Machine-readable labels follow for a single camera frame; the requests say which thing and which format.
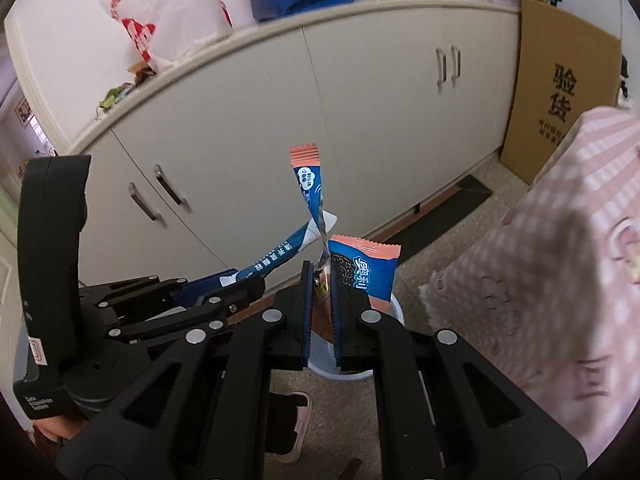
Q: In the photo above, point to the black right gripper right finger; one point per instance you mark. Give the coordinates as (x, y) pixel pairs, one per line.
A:
(445, 412)

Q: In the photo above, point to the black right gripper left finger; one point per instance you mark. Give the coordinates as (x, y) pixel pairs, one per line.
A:
(201, 410)

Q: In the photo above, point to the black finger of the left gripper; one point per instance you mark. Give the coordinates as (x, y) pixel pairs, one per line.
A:
(190, 309)

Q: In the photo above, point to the blue orange cookie wrapper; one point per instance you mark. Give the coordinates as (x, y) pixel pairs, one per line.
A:
(364, 265)

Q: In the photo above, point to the blue white long wrapper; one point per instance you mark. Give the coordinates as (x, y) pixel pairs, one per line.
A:
(287, 250)

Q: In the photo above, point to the light blue trash bin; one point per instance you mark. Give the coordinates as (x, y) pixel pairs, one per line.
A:
(330, 363)

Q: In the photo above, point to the person's left hand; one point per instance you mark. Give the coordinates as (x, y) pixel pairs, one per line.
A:
(60, 427)

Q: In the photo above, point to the pink slipper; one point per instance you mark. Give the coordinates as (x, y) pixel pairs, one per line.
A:
(289, 418)

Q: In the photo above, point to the white low cabinet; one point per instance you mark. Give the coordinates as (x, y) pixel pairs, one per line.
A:
(190, 174)

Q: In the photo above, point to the pink checkered tablecloth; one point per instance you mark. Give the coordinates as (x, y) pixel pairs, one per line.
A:
(550, 295)

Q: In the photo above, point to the white red plastic bag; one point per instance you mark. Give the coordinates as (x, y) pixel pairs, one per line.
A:
(166, 32)

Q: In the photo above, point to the large brown cardboard box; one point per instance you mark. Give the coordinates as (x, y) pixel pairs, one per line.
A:
(566, 67)

